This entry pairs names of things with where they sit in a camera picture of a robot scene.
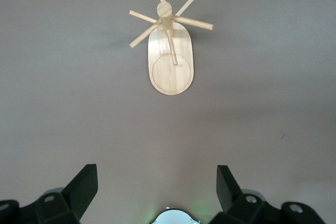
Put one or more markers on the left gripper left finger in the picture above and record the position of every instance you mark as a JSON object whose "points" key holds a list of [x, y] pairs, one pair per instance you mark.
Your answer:
{"points": [[76, 195]]}

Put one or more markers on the brown table cover sheet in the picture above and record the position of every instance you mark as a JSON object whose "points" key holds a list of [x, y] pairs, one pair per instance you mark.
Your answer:
{"points": [[78, 103]]}

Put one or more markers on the wooden cup rack with pegs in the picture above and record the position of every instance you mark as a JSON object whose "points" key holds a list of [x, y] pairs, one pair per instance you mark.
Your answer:
{"points": [[170, 72]]}

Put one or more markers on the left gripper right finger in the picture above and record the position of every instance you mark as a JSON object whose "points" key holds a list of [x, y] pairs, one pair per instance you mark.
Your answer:
{"points": [[233, 197]]}

